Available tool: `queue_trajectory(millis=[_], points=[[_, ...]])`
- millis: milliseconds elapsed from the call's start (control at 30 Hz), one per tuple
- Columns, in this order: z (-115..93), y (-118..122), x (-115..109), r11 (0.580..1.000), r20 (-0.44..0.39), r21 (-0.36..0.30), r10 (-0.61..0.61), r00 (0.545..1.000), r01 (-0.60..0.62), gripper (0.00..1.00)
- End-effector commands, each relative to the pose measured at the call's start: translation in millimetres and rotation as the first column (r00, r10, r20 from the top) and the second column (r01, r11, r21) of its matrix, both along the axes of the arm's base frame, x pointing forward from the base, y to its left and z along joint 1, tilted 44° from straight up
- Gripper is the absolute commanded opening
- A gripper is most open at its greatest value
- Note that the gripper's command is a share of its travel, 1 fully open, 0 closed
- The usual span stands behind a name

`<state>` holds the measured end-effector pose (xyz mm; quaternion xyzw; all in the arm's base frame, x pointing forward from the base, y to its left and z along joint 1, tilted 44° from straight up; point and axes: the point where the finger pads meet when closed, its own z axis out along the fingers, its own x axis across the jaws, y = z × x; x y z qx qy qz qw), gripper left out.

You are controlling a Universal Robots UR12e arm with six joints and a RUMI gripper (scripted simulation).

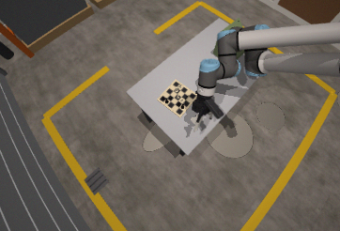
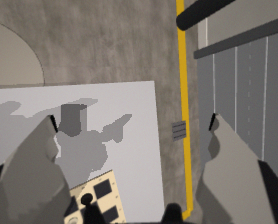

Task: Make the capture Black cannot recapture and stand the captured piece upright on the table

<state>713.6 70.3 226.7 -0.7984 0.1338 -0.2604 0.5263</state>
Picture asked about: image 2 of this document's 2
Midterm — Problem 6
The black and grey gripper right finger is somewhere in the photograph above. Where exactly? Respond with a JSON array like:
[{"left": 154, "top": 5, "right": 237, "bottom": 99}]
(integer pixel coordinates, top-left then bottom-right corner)
[{"left": 195, "top": 113, "right": 278, "bottom": 224}]

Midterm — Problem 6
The chessboard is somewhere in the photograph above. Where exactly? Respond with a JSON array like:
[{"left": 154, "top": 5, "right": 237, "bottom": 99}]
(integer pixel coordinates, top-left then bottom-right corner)
[{"left": 64, "top": 170, "right": 126, "bottom": 224}]

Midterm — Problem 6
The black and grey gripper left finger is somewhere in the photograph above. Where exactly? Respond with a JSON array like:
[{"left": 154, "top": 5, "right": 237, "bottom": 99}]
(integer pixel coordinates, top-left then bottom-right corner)
[{"left": 0, "top": 115, "right": 71, "bottom": 224}]

